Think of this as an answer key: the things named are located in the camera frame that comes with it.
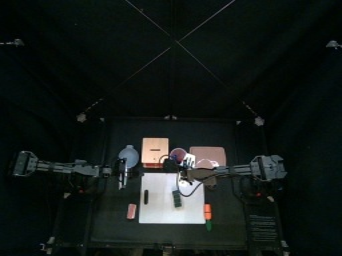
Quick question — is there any orange toy carrot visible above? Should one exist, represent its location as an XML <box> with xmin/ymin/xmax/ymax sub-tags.
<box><xmin>203</xmin><ymin>203</ymin><xmax>214</xmax><ymax>233</ymax></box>

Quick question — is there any white cutting board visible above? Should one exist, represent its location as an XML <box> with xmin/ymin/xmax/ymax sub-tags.
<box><xmin>137</xmin><ymin>172</ymin><xmax>207</xmax><ymax>225</ymax></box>

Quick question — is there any wooden box with red front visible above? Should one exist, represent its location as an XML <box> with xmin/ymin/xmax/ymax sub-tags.
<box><xmin>140</xmin><ymin>137</ymin><xmax>171</xmax><ymax>169</ymax></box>

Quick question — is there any black sushi roll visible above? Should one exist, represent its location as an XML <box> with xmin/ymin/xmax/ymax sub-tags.
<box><xmin>171</xmin><ymin>189</ymin><xmax>184</xmax><ymax>209</ymax></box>

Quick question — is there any small round bowl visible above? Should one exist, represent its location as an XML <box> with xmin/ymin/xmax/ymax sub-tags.
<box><xmin>195</xmin><ymin>158</ymin><xmax>220</xmax><ymax>170</ymax></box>

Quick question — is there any white striped object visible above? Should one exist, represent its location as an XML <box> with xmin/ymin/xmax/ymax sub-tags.
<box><xmin>180</xmin><ymin>152</ymin><xmax>198</xmax><ymax>169</ymax></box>

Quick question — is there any pink rectangular block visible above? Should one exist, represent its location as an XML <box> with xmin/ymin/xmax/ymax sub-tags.
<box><xmin>125</xmin><ymin>203</ymin><xmax>137</xmax><ymax>221</ymax></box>

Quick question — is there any black plate with white text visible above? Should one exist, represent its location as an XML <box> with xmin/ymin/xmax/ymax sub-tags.
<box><xmin>246</xmin><ymin>213</ymin><xmax>279</xmax><ymax>246</ymax></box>

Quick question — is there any black cable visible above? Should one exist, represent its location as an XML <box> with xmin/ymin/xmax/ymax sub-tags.
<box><xmin>175</xmin><ymin>168</ymin><xmax>204</xmax><ymax>198</ymax></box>

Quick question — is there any pink rectangular tray plate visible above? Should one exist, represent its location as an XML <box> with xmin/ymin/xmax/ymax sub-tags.
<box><xmin>188</xmin><ymin>146</ymin><xmax>228</xmax><ymax>168</ymax></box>

